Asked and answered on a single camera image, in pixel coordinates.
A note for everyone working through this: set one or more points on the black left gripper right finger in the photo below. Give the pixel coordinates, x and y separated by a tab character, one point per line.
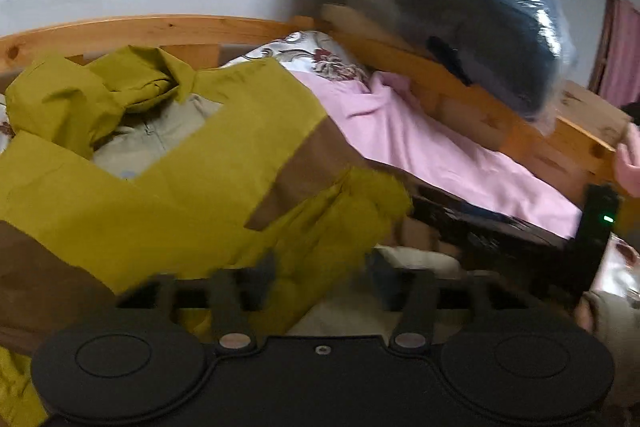
417	294

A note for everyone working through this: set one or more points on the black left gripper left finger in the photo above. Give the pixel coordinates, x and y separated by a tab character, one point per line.
229	295

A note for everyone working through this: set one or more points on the mustard brown beige jacket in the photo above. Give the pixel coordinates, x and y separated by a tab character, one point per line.
137	164

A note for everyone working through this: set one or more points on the person's right hand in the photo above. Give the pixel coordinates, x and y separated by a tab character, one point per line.
627	161

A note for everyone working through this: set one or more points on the pink bed sheet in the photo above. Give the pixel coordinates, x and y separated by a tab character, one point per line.
385	123

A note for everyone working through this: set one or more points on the pink curtain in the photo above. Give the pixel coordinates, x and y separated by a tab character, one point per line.
620	83

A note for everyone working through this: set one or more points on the floral patterned quilt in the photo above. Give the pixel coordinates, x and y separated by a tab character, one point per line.
309	51

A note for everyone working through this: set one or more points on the wooden bed frame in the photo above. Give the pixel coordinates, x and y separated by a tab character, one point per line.
580	149

